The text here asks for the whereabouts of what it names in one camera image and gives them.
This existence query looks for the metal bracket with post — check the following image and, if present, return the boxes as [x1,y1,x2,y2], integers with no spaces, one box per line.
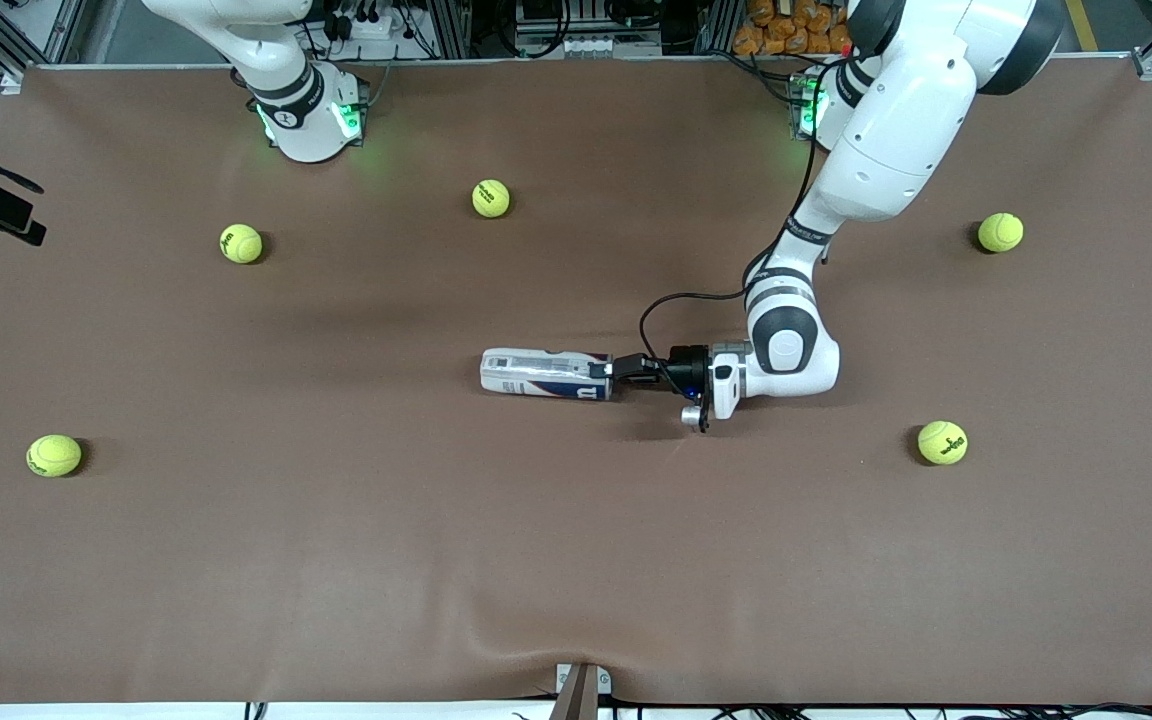
[554,662,613,720]

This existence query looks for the orange snack bag pile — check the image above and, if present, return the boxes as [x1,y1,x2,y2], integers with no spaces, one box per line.
[733,0,853,57]

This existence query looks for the white power strip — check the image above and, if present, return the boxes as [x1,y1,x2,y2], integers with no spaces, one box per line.
[321,3,419,47]

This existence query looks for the white socket strip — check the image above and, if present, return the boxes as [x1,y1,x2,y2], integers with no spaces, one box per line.
[521,35,663,59]

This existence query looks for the yellow-green tennis ball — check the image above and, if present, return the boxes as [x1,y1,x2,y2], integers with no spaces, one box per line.
[471,178,512,219]
[917,420,969,466]
[26,433,83,478]
[977,211,1025,254]
[219,223,264,265]

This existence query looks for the brown table mat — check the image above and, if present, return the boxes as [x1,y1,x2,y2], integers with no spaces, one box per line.
[0,55,1152,706]

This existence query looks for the blue white tennis ball can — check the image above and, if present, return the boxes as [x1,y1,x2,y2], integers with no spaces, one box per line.
[480,347,617,403]

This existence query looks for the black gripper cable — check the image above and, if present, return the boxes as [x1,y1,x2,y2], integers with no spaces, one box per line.
[639,95,832,373]

